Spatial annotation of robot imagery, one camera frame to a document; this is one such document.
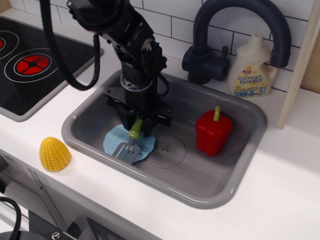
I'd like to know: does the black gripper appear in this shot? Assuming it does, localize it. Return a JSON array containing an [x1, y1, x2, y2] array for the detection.
[[103, 85, 174, 137]]

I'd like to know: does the grey spatula green handle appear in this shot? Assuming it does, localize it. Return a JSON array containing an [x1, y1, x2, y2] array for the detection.
[[112, 117, 143, 165]]

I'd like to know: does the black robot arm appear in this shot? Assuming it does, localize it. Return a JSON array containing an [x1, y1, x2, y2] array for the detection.
[[67, 0, 173, 137]]

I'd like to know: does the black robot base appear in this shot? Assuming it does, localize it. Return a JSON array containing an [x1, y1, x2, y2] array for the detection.
[[0, 209, 126, 240]]

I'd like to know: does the light blue plate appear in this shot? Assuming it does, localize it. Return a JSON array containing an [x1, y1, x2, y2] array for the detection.
[[103, 124, 156, 162]]

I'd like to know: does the grey plastic sink basin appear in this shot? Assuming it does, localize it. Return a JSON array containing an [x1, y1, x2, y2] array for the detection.
[[61, 71, 267, 209]]

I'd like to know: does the red toy bell pepper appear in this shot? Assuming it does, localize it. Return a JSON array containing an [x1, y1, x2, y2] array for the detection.
[[195, 105, 233, 157]]

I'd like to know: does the dark grey faucet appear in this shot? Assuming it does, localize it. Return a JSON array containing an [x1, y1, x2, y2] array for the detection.
[[182, 0, 292, 85]]

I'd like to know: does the yellow toy corn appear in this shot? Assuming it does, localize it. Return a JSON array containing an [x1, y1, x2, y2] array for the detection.
[[39, 137, 71, 172]]

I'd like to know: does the black toy stove top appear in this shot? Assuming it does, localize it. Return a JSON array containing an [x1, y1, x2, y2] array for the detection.
[[0, 15, 104, 123]]

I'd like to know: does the cream cleanser bottle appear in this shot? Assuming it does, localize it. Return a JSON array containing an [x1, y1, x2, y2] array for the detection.
[[227, 33, 279, 98]]

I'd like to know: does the light wooden side panel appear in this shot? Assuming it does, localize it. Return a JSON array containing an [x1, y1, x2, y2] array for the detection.
[[277, 0, 320, 130]]

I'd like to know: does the black braided cable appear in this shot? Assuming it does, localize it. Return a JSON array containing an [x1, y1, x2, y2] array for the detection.
[[39, 0, 101, 91]]

